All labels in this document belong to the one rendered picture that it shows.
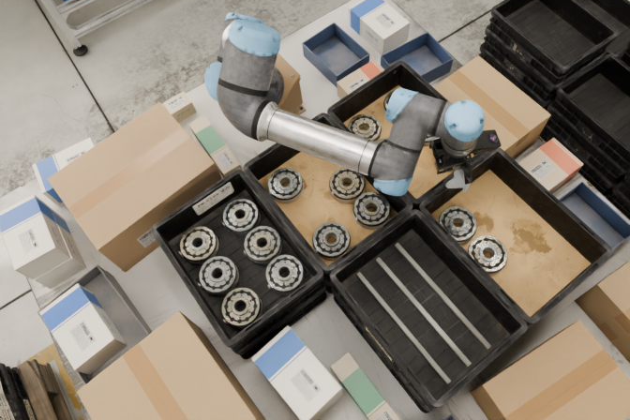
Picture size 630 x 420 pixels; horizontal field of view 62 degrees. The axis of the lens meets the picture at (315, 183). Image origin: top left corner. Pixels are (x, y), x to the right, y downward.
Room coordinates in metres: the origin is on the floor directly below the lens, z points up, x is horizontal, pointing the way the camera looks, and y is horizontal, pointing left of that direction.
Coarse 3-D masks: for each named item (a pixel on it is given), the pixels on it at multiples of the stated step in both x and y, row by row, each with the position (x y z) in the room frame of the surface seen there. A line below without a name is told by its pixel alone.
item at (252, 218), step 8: (240, 200) 0.68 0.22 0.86; (248, 200) 0.68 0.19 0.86; (232, 208) 0.66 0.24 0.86; (248, 208) 0.65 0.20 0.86; (256, 208) 0.65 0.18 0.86; (224, 216) 0.64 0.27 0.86; (248, 216) 0.63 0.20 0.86; (256, 216) 0.63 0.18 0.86; (232, 224) 0.61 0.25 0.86; (240, 224) 0.61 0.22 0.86; (248, 224) 0.61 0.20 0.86
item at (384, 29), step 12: (360, 0) 1.46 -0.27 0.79; (372, 0) 1.45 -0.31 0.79; (360, 12) 1.40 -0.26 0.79; (372, 12) 1.39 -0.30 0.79; (384, 12) 1.38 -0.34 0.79; (396, 12) 1.37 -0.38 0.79; (360, 24) 1.37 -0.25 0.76; (372, 24) 1.33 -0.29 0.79; (384, 24) 1.32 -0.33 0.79; (396, 24) 1.32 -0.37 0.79; (408, 24) 1.31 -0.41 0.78; (360, 36) 1.37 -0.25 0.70; (372, 36) 1.31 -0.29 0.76; (384, 36) 1.27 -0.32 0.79; (396, 36) 1.29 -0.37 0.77; (384, 48) 1.26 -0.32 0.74
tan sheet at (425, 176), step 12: (384, 96) 0.99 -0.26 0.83; (372, 108) 0.95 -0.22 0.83; (348, 120) 0.92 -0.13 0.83; (384, 120) 0.90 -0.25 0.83; (384, 132) 0.86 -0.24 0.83; (420, 156) 0.76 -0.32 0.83; (420, 168) 0.71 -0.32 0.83; (432, 168) 0.71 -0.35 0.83; (420, 180) 0.68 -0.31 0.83; (432, 180) 0.67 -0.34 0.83; (420, 192) 0.64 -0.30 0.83
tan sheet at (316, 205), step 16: (288, 160) 0.81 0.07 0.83; (304, 160) 0.80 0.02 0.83; (320, 160) 0.79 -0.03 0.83; (304, 176) 0.75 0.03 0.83; (320, 176) 0.74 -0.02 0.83; (304, 192) 0.69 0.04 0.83; (320, 192) 0.69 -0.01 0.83; (288, 208) 0.65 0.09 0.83; (304, 208) 0.64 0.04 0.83; (320, 208) 0.63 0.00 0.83; (336, 208) 0.63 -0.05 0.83; (352, 208) 0.62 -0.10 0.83; (368, 208) 0.61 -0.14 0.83; (304, 224) 0.59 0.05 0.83; (320, 224) 0.59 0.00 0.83; (352, 224) 0.57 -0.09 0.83; (352, 240) 0.52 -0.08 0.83
